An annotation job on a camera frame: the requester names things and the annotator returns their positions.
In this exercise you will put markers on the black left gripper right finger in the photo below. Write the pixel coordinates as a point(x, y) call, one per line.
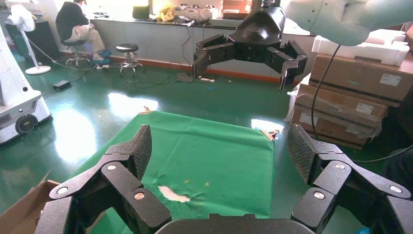
point(332, 181)

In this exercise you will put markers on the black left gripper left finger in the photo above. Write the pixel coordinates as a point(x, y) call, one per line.
point(125, 181)

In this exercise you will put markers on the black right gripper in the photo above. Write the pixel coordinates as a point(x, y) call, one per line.
point(258, 32)

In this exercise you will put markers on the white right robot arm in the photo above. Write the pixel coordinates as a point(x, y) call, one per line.
point(338, 19)

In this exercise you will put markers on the open brown cardboard box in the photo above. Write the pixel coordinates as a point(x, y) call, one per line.
point(19, 213)

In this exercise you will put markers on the brown carton with dark print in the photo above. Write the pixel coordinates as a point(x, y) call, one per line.
point(234, 9)

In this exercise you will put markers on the large brown shipping carton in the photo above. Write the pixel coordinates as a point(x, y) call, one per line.
point(355, 77)
point(329, 129)
point(338, 103)

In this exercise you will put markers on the large green table cloth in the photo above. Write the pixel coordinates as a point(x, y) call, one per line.
point(209, 161)

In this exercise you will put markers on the long grey workbench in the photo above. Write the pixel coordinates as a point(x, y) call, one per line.
point(161, 42)

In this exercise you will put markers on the yellow crumpled object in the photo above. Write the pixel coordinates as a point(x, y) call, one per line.
point(166, 14)

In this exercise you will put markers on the black power brick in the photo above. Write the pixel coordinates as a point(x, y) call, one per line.
point(62, 85)

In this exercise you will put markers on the black bag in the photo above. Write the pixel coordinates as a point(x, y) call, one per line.
point(141, 13)

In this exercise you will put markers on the white foam blocks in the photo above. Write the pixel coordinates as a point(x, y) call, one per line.
point(371, 51)

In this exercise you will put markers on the black round swivel stool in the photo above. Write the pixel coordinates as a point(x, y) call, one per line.
point(127, 47)
point(75, 43)

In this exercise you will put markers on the white wheeled idle robot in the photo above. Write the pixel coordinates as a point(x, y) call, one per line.
point(19, 106)

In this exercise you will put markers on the black cabinet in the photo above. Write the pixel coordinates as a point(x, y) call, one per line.
point(45, 38)

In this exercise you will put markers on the seated person in beige trousers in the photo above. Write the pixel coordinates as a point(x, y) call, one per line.
point(69, 19)

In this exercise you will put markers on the white standing fan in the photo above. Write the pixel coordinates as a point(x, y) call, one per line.
point(21, 17)

